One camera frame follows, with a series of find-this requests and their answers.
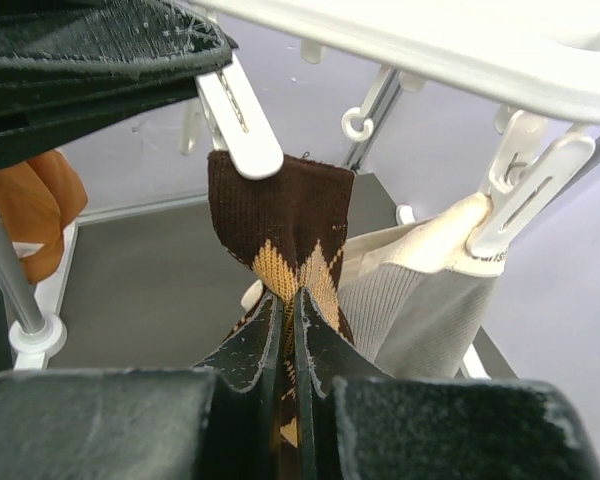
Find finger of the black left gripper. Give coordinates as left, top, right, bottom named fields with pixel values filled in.
left=0, top=1, right=238, bottom=169

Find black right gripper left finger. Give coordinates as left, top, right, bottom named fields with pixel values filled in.
left=0, top=294, right=283, bottom=479

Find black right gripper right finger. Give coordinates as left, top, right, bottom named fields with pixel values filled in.
left=294, top=290, right=600, bottom=479

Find orange sock with cream cuff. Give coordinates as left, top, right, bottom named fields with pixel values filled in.
left=0, top=150, right=88, bottom=284

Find cream white ribbed sock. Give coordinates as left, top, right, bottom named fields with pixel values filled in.
left=239, top=192, right=511, bottom=381

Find white hanger clip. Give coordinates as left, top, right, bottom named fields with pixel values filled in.
left=196, top=55, right=284, bottom=180
left=467, top=107, right=596, bottom=258

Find brown orange argyle sock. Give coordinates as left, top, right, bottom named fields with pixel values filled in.
left=208, top=151, right=354, bottom=446

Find white plastic clip hanger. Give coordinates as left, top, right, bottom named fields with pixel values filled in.
left=201, top=1, right=600, bottom=124

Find white hanger hook link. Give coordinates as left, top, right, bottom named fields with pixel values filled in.
left=341, top=66, right=395, bottom=142

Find grey metal stand pole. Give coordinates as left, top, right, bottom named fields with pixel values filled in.
left=0, top=216, right=45, bottom=335

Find white stand base foot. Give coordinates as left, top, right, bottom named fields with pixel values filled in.
left=9, top=221, right=78, bottom=370

